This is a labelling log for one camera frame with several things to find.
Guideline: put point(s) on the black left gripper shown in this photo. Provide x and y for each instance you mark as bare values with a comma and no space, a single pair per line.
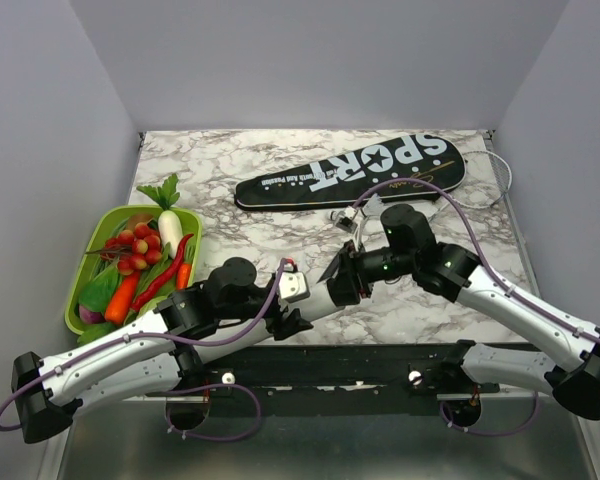
282,329

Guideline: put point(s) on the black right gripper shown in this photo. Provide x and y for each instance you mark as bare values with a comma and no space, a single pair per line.
345,287

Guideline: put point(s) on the white shuttlecock tube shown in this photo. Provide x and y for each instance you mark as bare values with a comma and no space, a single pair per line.
310,300

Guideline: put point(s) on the white plastic shuttlecock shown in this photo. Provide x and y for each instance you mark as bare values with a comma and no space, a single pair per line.
373,207

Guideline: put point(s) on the black sport racket bag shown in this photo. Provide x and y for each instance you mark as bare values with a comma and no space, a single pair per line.
338,181

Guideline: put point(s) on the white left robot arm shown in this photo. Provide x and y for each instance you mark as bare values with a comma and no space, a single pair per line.
158,349

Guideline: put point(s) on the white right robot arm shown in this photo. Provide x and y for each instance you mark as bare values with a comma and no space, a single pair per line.
565,362

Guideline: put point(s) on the small orange carrot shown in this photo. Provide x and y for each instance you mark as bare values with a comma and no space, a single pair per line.
183,276

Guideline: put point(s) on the red chili pepper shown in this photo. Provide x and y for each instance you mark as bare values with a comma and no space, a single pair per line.
163,277

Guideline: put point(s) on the white radish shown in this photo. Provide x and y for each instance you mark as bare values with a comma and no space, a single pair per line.
170,230

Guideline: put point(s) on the red cherry tomato bunch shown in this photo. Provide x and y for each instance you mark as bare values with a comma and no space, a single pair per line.
133,249

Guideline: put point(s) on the green leafy vegetable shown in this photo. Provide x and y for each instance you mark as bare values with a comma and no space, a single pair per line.
97,293

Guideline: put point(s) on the purple onion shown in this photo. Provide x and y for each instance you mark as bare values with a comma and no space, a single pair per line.
89,317

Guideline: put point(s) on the green vegetable tray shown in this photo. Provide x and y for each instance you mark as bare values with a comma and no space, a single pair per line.
91,264

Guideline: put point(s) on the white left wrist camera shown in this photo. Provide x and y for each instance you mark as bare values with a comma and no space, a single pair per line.
293,287

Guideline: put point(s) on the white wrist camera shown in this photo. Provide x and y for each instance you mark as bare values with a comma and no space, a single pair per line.
345,219
293,287

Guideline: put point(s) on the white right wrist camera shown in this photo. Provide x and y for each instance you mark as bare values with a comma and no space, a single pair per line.
345,219

